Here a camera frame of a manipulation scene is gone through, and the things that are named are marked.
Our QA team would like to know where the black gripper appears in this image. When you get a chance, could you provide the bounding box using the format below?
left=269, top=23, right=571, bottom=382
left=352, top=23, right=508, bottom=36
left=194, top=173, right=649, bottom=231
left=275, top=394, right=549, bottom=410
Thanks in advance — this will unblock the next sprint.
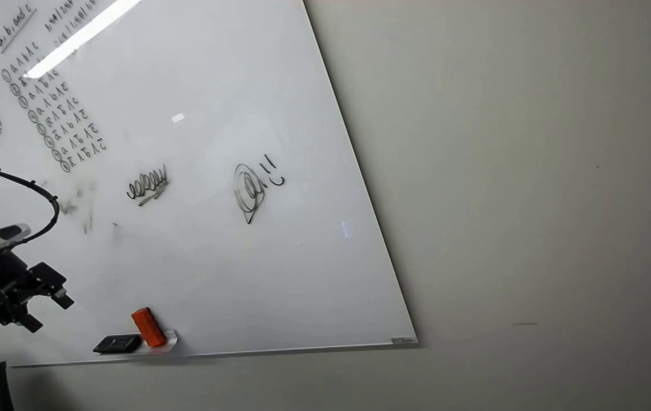
left=0, top=247, right=76, bottom=337

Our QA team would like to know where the orange foam eraser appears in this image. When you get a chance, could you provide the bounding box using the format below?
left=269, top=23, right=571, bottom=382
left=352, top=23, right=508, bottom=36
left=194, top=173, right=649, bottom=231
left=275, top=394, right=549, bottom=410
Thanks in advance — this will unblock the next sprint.
left=129, top=305, right=170, bottom=352

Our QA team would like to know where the silver marker tray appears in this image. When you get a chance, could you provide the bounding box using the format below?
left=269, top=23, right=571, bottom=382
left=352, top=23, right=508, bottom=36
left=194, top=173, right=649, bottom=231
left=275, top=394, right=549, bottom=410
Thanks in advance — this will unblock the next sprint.
left=139, top=327, right=183, bottom=357

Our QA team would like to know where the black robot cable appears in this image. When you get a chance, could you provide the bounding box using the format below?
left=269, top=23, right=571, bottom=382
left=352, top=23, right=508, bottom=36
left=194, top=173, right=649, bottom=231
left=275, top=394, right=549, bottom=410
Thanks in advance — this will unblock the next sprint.
left=0, top=162, right=64, bottom=247

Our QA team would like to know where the white wall whiteboard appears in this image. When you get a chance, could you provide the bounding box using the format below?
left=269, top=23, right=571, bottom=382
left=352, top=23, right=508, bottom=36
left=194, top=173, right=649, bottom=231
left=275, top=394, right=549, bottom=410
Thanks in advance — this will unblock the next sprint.
left=0, top=0, right=421, bottom=370

